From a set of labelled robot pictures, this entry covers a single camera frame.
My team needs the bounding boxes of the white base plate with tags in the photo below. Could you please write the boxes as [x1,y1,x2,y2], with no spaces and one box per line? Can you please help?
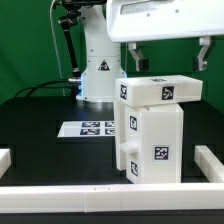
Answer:
[58,121,115,138]

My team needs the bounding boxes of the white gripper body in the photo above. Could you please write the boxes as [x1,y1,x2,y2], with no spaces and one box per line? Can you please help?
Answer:
[106,0,224,42]

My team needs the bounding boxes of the black cables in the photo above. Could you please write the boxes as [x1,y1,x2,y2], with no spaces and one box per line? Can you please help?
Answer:
[13,78,83,98]

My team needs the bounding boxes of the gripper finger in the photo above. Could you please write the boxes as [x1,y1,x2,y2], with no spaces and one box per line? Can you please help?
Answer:
[128,42,149,72]
[194,36,213,71]

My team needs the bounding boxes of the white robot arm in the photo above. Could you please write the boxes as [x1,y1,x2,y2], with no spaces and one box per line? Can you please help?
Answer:
[79,0,224,102]

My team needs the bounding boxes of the white U-shaped obstacle fence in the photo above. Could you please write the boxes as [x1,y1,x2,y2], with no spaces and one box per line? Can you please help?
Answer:
[0,146,224,213]

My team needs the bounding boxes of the white cabinet body box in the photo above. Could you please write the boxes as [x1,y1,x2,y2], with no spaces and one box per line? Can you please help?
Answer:
[114,101,185,185]

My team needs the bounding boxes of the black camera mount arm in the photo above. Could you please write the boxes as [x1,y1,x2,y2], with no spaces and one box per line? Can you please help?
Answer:
[54,0,108,79]

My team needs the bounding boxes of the white cabinet door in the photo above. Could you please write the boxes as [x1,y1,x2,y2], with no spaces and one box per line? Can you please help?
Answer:
[121,106,140,183]
[114,101,126,171]

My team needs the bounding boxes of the white cabinet top block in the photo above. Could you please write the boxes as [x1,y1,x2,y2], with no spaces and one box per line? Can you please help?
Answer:
[115,75,203,107]

